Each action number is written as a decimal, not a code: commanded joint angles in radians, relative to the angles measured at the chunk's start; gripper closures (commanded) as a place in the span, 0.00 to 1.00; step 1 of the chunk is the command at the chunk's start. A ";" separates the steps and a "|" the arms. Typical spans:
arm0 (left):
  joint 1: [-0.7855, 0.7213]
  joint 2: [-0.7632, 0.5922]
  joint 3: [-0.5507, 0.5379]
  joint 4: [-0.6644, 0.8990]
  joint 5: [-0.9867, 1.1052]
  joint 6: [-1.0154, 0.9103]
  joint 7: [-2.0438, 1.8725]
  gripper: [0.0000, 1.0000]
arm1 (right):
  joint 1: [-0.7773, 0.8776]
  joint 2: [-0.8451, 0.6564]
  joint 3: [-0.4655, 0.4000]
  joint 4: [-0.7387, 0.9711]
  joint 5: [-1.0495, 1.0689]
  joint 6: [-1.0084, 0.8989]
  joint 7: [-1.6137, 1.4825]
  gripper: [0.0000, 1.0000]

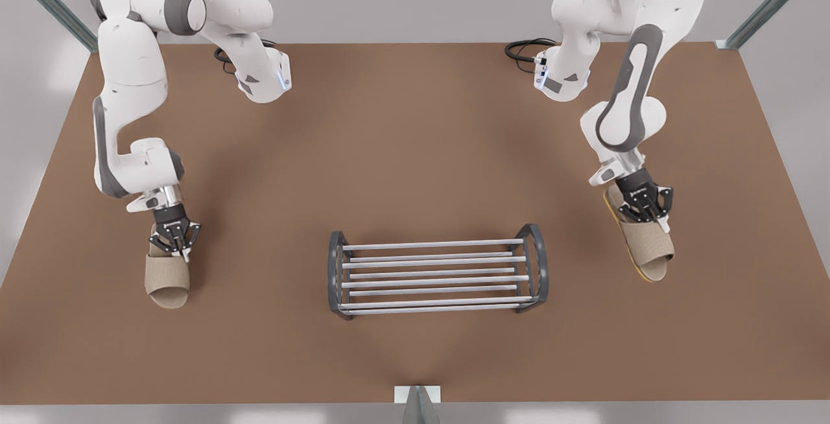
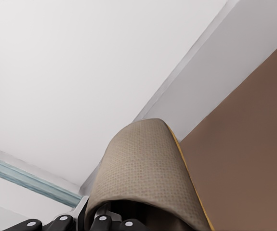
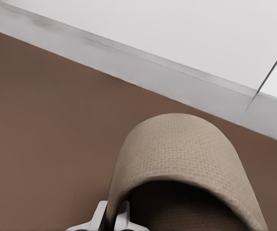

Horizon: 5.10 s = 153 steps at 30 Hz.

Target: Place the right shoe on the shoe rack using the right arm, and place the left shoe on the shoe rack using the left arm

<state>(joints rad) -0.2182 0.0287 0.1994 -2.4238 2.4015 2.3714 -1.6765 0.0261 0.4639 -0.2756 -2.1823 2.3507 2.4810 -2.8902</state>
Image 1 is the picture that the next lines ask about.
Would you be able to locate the silver frame post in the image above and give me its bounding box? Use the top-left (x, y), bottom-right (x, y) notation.
top-left (394, 385), bottom-right (442, 424)
top-left (0, 0), bottom-right (99, 54)
top-left (715, 0), bottom-right (830, 51)

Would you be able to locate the grey metal shoe rack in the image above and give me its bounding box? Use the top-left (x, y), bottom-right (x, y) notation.
top-left (327, 223), bottom-right (550, 321)

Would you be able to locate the beige slipper with yellow sole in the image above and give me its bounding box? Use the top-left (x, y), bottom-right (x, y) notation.
top-left (603, 184), bottom-right (676, 283)

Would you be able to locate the black cable loop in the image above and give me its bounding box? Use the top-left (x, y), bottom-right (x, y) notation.
top-left (504, 38), bottom-right (560, 75)
top-left (213, 39), bottom-right (278, 76)

